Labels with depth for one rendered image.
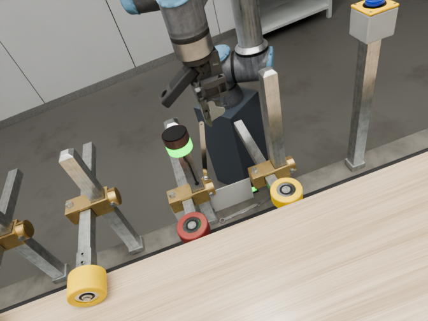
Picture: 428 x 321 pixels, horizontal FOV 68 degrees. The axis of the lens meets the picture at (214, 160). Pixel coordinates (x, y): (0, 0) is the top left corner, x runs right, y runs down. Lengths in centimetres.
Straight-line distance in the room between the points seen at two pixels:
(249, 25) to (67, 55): 241
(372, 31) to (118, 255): 94
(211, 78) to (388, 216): 51
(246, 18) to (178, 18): 74
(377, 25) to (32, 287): 120
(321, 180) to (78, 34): 284
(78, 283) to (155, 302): 16
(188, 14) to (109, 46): 284
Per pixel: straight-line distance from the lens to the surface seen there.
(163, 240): 106
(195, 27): 71
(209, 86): 78
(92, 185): 84
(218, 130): 168
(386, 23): 84
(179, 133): 71
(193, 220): 81
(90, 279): 75
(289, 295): 69
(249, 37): 145
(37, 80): 365
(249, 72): 150
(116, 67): 360
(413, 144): 125
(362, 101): 95
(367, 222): 77
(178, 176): 98
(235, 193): 102
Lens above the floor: 154
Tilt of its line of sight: 44 degrees down
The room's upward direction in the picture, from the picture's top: 18 degrees counter-clockwise
